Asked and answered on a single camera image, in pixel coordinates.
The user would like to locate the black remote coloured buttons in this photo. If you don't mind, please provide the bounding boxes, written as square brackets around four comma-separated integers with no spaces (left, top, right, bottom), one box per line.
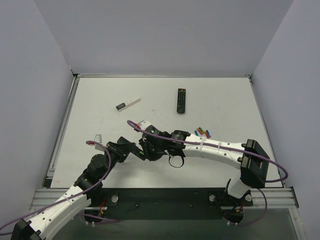
[176,88,186,114]

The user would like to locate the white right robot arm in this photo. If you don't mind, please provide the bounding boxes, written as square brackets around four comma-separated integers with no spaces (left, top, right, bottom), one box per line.
[133,121,269,199]

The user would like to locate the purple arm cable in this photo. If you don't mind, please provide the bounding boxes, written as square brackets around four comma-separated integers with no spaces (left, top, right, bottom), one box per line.
[126,119,289,227]
[0,140,121,237]

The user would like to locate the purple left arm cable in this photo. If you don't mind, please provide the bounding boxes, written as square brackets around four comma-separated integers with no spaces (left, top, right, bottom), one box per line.
[0,140,121,237]

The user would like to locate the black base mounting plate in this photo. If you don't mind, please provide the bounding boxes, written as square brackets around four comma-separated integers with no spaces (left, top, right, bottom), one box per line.
[84,187,253,223]

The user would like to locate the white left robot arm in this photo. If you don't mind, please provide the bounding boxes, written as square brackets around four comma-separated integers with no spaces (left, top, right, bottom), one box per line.
[10,140,136,240]

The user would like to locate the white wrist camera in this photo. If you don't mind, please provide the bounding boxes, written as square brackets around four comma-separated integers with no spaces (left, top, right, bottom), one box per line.
[138,120,152,131]
[94,134,105,152]

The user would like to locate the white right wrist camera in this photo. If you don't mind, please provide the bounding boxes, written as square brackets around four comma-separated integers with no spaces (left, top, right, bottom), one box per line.
[138,120,152,131]

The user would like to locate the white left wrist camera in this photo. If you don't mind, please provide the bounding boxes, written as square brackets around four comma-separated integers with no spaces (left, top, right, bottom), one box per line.
[94,134,105,152]

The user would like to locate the white remote with display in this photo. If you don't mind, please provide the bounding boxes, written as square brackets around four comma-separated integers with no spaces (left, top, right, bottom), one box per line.
[115,97,141,112]

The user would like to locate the aluminium front frame rail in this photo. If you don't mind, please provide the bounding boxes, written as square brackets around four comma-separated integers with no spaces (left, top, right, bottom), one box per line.
[29,186,300,213]

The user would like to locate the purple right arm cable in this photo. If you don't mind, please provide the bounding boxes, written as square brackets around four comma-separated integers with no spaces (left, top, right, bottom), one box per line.
[126,119,289,227]

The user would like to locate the plain black remote control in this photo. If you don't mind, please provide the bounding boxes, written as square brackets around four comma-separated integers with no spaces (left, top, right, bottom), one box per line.
[131,149,146,161]

